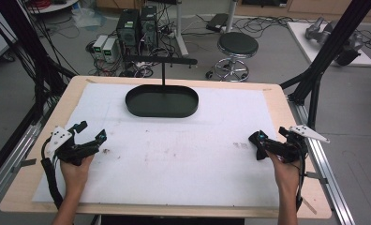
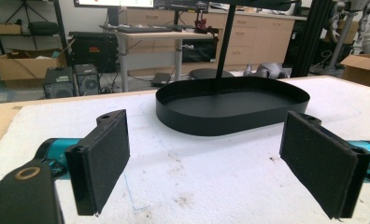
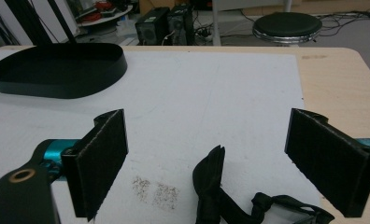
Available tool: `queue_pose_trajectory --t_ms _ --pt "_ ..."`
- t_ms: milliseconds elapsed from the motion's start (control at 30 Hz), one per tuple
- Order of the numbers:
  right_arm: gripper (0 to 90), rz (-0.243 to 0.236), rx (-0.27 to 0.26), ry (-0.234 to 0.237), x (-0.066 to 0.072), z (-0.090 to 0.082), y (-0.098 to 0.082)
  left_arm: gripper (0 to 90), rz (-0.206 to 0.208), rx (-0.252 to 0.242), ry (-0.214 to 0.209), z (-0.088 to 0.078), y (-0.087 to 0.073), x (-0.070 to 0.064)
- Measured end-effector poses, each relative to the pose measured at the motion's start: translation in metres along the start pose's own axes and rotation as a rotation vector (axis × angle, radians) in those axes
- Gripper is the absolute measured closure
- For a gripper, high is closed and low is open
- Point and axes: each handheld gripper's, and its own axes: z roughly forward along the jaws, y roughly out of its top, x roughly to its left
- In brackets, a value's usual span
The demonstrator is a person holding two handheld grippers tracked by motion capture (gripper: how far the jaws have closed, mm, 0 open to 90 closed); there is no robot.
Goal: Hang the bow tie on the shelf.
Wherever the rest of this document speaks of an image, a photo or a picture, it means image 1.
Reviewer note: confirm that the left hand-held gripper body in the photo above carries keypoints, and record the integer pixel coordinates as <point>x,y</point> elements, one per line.
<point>68,153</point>

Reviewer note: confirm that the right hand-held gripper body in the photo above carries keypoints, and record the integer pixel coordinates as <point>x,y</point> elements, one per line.
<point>286,150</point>

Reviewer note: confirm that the person's left hand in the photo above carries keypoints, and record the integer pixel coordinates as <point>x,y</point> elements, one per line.
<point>76,175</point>

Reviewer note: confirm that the person's right hand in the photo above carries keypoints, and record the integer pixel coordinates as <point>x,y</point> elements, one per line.
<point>283,175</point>

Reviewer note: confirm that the black oval tray stand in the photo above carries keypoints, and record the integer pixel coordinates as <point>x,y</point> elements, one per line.
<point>161,101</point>

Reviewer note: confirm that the white foam mat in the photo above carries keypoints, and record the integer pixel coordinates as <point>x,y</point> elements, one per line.
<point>174,162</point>

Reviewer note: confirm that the white power supply unit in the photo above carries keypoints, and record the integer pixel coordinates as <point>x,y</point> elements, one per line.
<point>110,50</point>
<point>99,47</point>

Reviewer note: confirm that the white floor board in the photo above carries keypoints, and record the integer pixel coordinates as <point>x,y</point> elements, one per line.
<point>302,40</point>

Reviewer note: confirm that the black round stool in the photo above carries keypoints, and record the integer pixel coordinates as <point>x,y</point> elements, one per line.
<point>238,45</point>

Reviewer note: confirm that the black computer tower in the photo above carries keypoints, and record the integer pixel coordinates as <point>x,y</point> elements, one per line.
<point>128,29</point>
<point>148,26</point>

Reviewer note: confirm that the clear plastic bag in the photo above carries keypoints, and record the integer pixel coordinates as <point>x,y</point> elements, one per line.
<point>88,17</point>

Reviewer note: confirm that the round white table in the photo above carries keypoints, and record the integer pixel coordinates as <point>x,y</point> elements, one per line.
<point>52,6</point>

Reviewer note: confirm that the white pole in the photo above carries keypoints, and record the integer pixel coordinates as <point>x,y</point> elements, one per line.
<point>231,15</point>

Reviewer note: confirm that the flat black box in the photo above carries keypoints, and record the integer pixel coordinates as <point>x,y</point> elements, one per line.
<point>217,22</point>

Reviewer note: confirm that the white table leg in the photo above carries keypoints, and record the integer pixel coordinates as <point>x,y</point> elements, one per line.
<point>180,28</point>

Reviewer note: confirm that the grey metal bracket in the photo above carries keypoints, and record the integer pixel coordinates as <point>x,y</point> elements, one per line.
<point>24,165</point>
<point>316,177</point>

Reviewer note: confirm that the aluminium rail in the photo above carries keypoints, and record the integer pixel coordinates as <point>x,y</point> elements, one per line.
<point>15,150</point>
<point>325,175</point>

